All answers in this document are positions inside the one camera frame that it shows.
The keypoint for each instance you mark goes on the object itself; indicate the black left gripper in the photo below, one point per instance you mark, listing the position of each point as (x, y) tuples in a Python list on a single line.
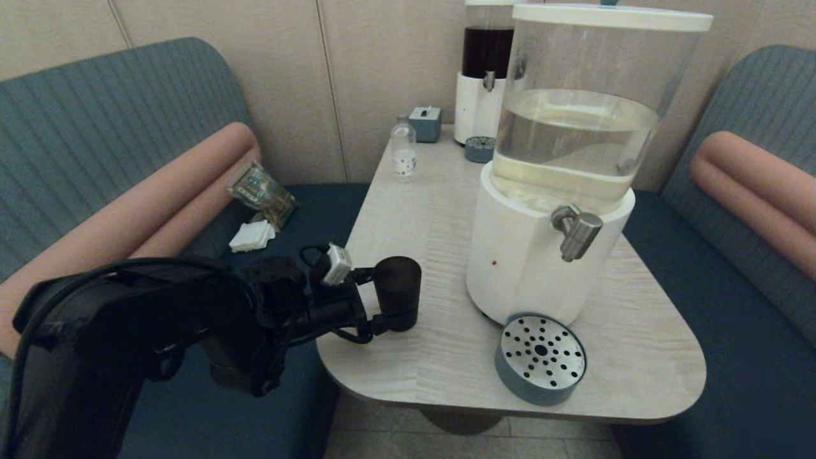
[(338, 312)]

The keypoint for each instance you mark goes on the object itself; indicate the dark brown plastic cup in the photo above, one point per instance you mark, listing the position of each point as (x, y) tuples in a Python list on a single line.
[(398, 287)]

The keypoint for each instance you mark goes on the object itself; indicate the metal water dispenser tap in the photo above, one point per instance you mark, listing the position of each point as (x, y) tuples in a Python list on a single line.
[(577, 233)]

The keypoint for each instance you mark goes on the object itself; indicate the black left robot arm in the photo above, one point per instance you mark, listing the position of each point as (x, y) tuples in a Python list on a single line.
[(127, 331)]

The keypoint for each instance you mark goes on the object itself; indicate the white paper napkins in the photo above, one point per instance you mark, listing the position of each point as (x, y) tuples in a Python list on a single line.
[(252, 237)]

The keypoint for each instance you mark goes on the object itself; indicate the clear plastic bottle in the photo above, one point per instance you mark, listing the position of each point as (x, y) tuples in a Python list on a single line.
[(404, 153)]

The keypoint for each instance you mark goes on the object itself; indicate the clear water dispenser white base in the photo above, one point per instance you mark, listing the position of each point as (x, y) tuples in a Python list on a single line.
[(523, 255)]

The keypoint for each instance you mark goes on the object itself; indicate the clear snack packet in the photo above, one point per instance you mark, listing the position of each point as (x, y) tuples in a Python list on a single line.
[(261, 194)]

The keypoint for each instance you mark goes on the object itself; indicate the large blue perforated drip tray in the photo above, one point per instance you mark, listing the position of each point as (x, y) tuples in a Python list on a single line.
[(540, 350)]

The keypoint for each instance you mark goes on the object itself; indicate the small blue drip tray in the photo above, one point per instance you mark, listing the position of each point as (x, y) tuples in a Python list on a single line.
[(479, 150)]

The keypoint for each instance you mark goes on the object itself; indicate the blue-grey tissue box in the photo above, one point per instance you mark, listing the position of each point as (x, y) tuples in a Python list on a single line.
[(425, 125)]

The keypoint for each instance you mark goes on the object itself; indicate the small dispenser with dark drink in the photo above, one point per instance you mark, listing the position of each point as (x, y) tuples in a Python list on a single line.
[(475, 108)]

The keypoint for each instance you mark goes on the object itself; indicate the pink bolster cushion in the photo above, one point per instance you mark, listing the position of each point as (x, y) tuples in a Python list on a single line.
[(159, 197), (758, 185)]

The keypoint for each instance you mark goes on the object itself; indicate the small metal dispenser tap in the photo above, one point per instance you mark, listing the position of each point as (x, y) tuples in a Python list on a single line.
[(489, 81)]

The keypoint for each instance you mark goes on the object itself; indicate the teal bench sofa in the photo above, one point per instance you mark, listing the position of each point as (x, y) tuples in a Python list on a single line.
[(95, 127), (733, 382)]

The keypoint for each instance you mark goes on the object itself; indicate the white water dispenser lid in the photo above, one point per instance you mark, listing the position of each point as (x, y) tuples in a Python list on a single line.
[(605, 16)]

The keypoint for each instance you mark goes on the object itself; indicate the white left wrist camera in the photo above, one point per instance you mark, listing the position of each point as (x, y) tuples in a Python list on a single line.
[(336, 264)]

